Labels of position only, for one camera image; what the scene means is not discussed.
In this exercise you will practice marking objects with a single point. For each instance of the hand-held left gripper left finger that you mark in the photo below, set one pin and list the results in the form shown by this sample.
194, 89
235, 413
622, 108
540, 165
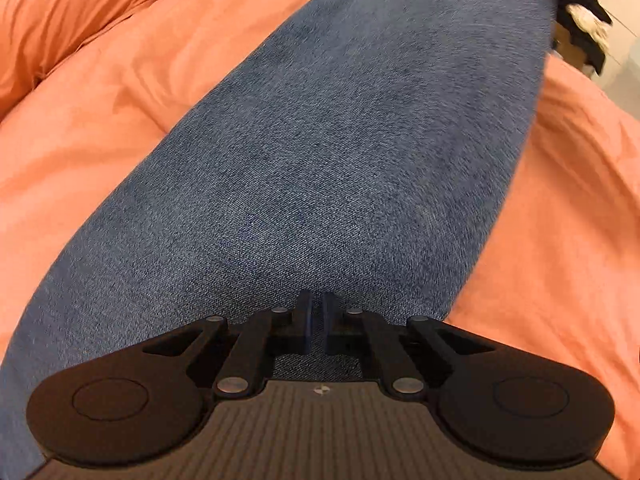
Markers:
306, 322

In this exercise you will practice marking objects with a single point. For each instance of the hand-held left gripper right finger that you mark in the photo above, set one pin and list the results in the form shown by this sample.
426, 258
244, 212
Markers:
329, 322

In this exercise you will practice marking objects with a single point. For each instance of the blue denim pants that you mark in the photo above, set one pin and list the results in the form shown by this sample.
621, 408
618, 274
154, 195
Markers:
325, 135

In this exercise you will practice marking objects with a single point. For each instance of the orange bed sheet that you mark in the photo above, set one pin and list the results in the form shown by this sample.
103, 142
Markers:
575, 210

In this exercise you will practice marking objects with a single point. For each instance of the dark clothing pile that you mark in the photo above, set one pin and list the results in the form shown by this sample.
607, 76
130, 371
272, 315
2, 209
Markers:
580, 0

